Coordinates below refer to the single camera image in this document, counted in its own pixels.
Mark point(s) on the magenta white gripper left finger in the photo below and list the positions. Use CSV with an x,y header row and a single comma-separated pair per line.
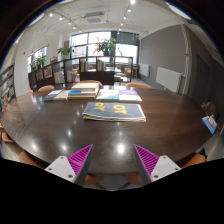
x,y
73,168

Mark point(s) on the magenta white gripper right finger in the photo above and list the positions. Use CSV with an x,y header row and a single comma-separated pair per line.
x,y
152,167

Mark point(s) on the navy towel yellow letters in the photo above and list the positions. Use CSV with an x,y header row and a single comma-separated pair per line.
x,y
113,112

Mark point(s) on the orange chair near right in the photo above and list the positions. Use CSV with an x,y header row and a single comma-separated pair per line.
x,y
196,159

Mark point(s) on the orange chair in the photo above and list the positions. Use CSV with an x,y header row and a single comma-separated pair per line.
x,y
138,85
46,88
30,160
92,81
196,159

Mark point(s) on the orange chair near left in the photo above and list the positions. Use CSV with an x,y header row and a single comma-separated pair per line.
x,y
30,160

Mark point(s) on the blue booklet at right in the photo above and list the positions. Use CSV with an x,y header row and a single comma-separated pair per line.
x,y
210,123

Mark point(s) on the blue cover book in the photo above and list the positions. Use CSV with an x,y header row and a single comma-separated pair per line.
x,y
52,95

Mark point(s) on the purple cover magazine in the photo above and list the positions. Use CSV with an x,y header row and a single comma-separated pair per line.
x,y
129,95

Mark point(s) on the stack of beige books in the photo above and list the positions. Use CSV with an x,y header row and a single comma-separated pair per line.
x,y
84,90

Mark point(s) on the colourful open magazine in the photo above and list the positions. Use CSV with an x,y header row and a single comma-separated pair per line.
x,y
108,94

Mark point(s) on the orange chair far left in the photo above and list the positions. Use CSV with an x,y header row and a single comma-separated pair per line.
x,y
46,88

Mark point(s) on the orange chair far right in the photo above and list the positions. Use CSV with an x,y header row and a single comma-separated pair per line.
x,y
138,85

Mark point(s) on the orange chair far middle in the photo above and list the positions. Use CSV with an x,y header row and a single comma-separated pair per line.
x,y
92,81

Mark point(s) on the dark wooden bookshelf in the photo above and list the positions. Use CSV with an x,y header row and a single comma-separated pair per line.
x,y
105,69

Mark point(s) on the potted plant left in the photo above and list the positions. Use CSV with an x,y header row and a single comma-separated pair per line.
x,y
65,52

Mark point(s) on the potted plant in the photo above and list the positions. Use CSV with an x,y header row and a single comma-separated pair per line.
x,y
65,52
106,46

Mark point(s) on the potted plant centre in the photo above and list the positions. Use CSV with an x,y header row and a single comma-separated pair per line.
x,y
106,46

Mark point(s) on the ceiling air conditioner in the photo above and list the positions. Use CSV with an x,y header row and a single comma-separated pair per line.
x,y
94,18

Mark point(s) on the white wall radiator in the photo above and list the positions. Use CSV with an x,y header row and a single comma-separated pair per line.
x,y
168,78

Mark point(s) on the left wall bookshelf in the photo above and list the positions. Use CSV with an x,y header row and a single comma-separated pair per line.
x,y
7,90

